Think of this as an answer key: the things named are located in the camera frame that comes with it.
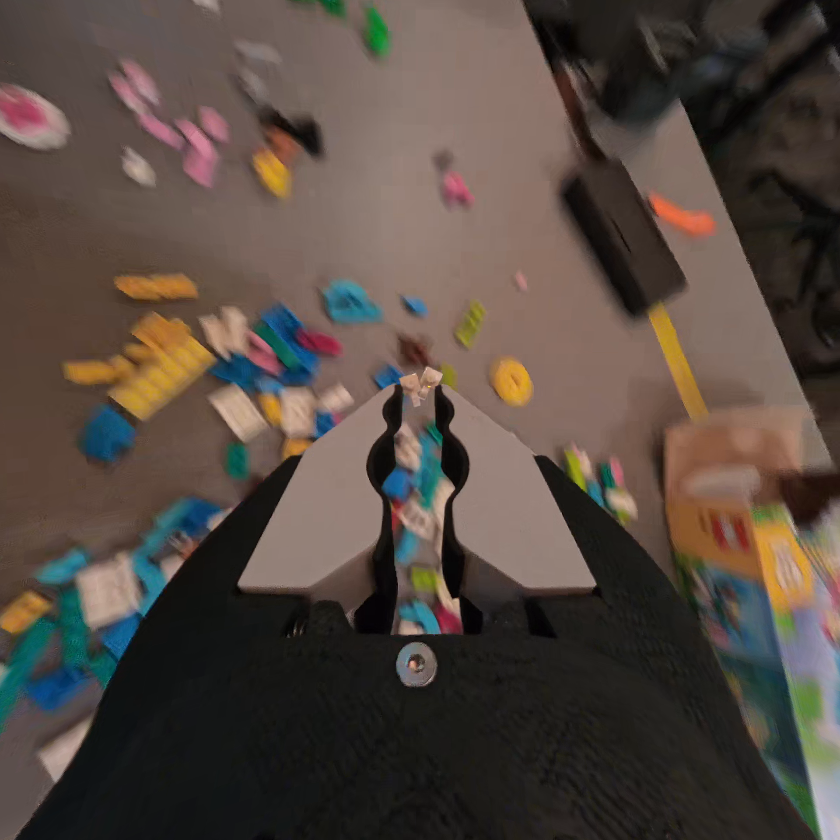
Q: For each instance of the grey desk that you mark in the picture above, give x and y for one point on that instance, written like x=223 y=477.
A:
x=394 y=229

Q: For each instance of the cyan arch toy brick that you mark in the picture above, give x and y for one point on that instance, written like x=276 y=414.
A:
x=351 y=303

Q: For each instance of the small blue toy brick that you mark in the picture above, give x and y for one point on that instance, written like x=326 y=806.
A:
x=415 y=306

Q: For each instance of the white angled toy brick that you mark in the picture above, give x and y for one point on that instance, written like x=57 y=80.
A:
x=420 y=384

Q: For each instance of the pile of colourful toy bricks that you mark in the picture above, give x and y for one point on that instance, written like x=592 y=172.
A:
x=105 y=590

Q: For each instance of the small grey toy connector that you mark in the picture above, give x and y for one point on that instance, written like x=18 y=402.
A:
x=443 y=161

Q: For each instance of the colourful cardboard box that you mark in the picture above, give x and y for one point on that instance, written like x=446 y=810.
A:
x=754 y=590

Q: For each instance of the grey toy axle rod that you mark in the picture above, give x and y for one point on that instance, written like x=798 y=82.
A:
x=257 y=52

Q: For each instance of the dark brown wedge toy brick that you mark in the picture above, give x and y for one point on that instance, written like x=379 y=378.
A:
x=302 y=131

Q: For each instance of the dark brown clip toy brick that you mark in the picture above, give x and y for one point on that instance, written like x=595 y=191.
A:
x=415 y=351

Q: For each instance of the yellow round toy plate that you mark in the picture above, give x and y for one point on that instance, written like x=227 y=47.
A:
x=510 y=382

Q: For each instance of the lime green toy brick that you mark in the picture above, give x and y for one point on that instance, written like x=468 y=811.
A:
x=470 y=325

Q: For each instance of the small pink toy brick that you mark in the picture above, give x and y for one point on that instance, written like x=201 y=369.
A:
x=456 y=190

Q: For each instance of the black rectangular block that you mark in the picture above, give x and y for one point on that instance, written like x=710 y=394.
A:
x=623 y=236

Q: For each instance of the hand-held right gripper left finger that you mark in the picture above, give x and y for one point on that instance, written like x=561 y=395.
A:
x=315 y=525

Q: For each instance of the yellow round toy brick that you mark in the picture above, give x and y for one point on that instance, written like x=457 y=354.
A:
x=272 y=174

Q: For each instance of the yellow tape strip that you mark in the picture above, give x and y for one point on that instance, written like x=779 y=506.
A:
x=679 y=364

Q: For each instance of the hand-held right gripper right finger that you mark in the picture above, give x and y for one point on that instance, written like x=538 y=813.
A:
x=525 y=525

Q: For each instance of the orange angled toy brick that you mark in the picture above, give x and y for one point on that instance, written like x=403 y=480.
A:
x=282 y=144

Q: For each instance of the blue curved toy brick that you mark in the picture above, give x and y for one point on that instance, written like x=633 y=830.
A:
x=106 y=434

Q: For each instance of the group of green toy bricks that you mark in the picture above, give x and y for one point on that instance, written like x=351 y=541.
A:
x=375 y=33

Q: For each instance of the orange tape tab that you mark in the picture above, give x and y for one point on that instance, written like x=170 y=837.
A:
x=682 y=216

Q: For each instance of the white round pie toy brick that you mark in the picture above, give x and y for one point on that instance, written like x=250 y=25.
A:
x=29 y=117

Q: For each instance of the group of yellow toy bricks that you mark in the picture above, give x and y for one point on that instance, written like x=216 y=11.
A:
x=157 y=367

